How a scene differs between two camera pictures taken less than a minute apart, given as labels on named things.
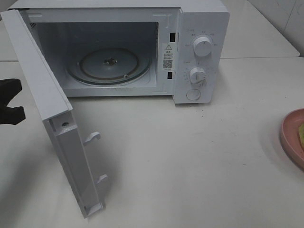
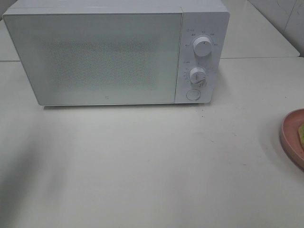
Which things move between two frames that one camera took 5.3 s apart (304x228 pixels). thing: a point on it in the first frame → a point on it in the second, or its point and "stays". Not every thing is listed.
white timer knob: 197,75 stays
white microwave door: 57,114 → 99,59
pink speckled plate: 291,135 stays
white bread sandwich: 301,135 stays
